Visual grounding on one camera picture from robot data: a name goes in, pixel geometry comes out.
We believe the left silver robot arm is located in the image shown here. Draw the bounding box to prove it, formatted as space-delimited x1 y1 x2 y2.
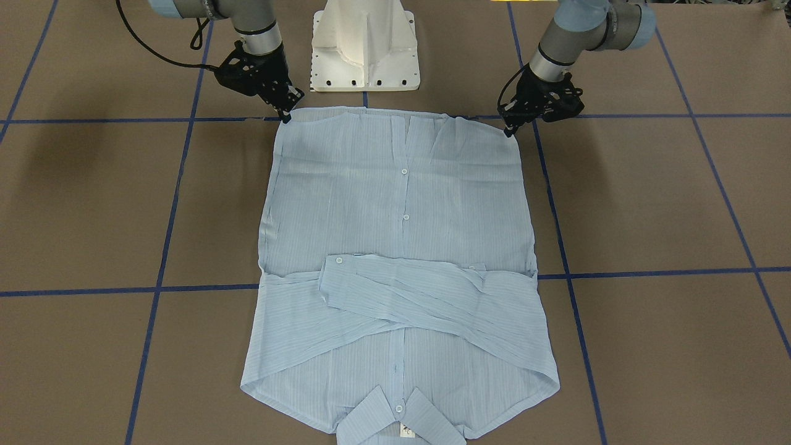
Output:
497 1 656 137

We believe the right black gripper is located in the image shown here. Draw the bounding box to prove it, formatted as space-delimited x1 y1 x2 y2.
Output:
245 43 305 124

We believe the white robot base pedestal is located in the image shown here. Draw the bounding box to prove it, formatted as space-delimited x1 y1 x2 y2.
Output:
310 1 421 92

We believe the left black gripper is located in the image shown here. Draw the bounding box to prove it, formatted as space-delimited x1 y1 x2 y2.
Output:
499 65 568 138

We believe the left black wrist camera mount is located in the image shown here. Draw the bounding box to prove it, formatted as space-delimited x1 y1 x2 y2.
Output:
541 72 585 123

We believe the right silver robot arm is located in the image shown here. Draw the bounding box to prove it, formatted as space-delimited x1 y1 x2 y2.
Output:
149 1 305 124

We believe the light blue button-up shirt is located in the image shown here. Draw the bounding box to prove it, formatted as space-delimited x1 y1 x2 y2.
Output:
240 106 561 444

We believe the black braided cable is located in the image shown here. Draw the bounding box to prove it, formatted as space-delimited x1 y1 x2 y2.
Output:
115 0 217 69

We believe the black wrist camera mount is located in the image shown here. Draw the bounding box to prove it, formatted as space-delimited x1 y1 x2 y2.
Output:
214 40 269 98
541 72 585 123

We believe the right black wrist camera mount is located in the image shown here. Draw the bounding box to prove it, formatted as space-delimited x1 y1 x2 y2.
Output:
214 40 269 98

